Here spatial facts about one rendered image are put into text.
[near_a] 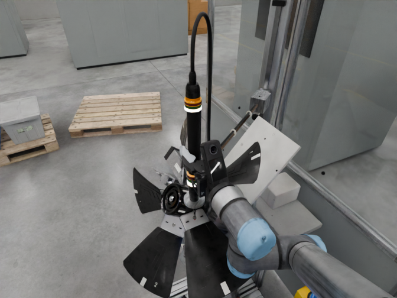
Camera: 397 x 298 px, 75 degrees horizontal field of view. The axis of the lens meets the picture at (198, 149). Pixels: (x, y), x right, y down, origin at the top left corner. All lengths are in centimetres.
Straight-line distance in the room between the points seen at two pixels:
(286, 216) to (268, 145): 48
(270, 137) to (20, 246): 225
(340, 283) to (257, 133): 79
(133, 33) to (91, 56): 102
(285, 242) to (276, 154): 48
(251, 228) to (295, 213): 94
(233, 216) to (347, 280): 22
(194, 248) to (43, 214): 216
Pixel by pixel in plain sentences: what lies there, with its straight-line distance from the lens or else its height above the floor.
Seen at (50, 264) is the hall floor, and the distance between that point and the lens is 250.
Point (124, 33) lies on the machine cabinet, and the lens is 619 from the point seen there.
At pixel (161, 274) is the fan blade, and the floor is 98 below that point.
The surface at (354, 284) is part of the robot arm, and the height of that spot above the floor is 156.
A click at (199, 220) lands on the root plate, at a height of 119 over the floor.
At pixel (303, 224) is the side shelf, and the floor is 86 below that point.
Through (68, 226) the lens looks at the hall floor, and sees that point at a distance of 266.
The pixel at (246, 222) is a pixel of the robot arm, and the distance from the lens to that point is 54.
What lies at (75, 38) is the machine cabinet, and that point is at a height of 62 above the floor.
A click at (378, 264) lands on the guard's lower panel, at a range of 142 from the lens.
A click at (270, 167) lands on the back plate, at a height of 126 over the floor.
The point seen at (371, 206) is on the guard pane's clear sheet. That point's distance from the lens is 131.
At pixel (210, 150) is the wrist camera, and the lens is 60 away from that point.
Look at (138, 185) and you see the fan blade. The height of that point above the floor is 109.
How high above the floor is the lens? 193
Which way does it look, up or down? 37 degrees down
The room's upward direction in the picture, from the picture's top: straight up
